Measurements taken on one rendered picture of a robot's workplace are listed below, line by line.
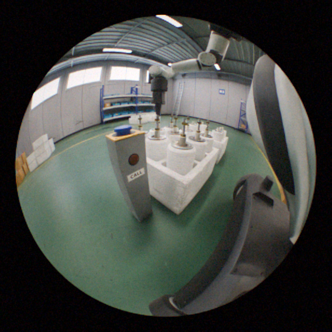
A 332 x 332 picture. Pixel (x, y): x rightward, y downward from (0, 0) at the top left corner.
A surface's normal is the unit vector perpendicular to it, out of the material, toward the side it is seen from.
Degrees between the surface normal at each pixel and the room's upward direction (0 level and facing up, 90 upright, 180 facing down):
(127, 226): 0
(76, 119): 90
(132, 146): 90
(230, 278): 45
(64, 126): 90
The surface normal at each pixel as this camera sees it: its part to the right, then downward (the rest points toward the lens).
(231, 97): -0.67, 0.39
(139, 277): 0.04, -0.84
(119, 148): 0.74, 0.39
